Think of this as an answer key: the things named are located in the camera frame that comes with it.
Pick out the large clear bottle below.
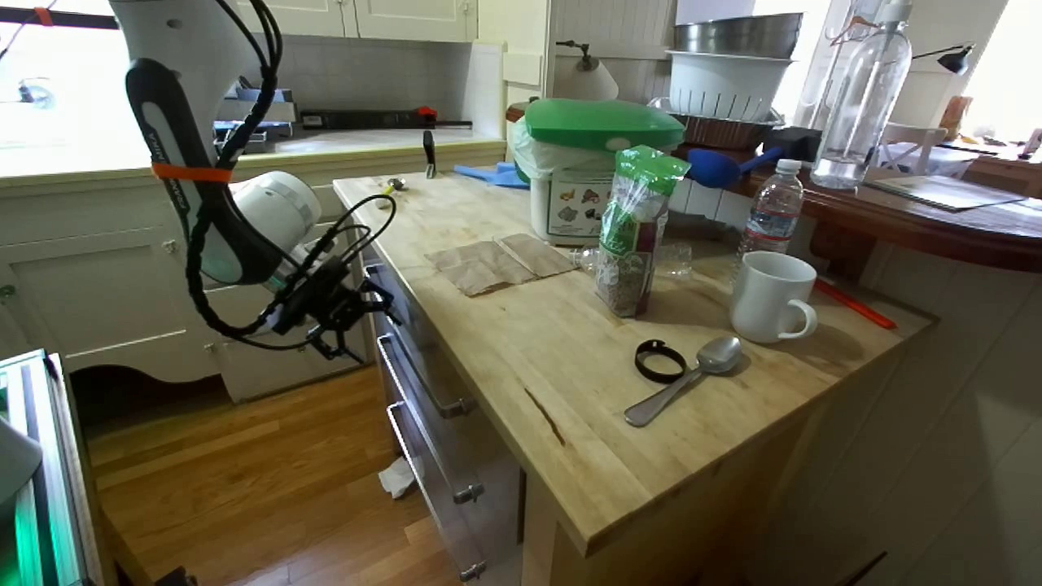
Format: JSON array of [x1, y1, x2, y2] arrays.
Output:
[[804, 0, 919, 196]]

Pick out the black rubber ring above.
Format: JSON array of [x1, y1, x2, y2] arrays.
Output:
[[631, 336, 690, 386]]

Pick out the black tripod rod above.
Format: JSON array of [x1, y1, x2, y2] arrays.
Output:
[[0, 2, 122, 32]]

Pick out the flat paper tray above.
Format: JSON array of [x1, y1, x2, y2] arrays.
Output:
[[862, 170, 1026, 216]]

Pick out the white base cabinets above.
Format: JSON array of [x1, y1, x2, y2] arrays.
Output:
[[0, 123, 512, 405]]

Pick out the brown paper napkin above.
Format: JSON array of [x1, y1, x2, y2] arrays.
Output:
[[499, 232, 580, 280]]

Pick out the beige cloth mat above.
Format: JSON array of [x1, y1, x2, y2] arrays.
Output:
[[428, 236, 537, 299]]

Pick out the white bin with green lid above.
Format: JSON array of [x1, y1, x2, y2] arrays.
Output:
[[506, 93, 690, 247]]

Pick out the blue round kitchen utensil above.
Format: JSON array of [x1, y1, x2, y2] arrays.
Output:
[[684, 142, 787, 191]]

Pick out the stainless steel drawer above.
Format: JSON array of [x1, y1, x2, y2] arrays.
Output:
[[366, 250, 532, 460], [377, 383, 532, 581], [368, 313, 532, 523]]

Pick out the crumpled white paper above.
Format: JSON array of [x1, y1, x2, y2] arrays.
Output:
[[376, 453, 419, 504]]

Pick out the small plastic water bottle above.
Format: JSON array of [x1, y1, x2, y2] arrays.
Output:
[[740, 155, 810, 259]]

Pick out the green food bag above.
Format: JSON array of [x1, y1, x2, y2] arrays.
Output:
[[592, 142, 695, 323]]

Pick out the white colander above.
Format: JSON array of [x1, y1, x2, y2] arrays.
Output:
[[665, 48, 800, 128]]

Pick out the metal spoon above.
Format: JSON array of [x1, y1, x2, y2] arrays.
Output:
[[623, 332, 749, 428]]

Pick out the yellow handled ice cream scoop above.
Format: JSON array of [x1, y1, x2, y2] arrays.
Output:
[[372, 175, 413, 206]]

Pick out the stack of boxes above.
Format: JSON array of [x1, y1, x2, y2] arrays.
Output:
[[215, 84, 303, 152]]

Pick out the wooden kitchen island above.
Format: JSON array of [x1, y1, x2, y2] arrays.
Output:
[[329, 170, 938, 586]]

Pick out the black desk lamp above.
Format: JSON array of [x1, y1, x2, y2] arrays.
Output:
[[907, 39, 978, 79]]

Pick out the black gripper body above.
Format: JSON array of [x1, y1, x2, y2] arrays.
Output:
[[271, 257, 368, 339]]

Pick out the long black tool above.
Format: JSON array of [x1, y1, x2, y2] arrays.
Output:
[[294, 103, 480, 136]]

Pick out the blue checked cloth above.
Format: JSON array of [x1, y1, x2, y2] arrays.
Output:
[[454, 159, 533, 196]]

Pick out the orange cable strap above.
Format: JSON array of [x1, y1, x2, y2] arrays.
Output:
[[147, 159, 239, 184]]

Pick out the white wall cabinets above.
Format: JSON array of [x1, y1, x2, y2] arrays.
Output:
[[263, 0, 483, 48]]

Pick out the brown wooden counter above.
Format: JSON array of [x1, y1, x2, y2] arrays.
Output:
[[797, 170, 1042, 277]]

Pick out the steel mixing bowl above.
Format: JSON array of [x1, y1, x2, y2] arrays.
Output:
[[668, 9, 807, 60]]

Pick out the white shade lamp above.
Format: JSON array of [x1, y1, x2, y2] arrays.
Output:
[[550, 39, 623, 103]]

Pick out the red pencil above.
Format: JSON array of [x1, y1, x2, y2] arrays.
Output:
[[810, 277, 901, 336]]

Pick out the green lit robot stand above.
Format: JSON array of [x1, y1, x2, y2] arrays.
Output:
[[0, 344, 106, 586]]

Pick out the white mug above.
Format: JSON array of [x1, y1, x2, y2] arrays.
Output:
[[725, 247, 824, 348]]

